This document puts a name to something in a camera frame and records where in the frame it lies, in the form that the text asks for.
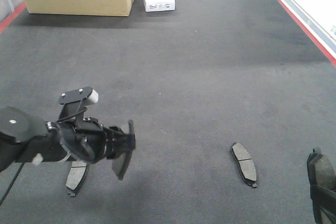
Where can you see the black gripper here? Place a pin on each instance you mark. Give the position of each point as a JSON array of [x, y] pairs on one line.
[[89, 141]]

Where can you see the grey brake pad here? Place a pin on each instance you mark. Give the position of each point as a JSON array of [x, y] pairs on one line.
[[76, 177], [245, 164], [321, 175], [120, 164]]

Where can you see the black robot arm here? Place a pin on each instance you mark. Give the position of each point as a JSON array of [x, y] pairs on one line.
[[29, 139]]

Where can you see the black conveyor belt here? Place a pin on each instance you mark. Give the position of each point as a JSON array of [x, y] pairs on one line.
[[194, 81]]

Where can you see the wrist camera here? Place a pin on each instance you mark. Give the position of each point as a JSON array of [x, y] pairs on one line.
[[88, 95]]

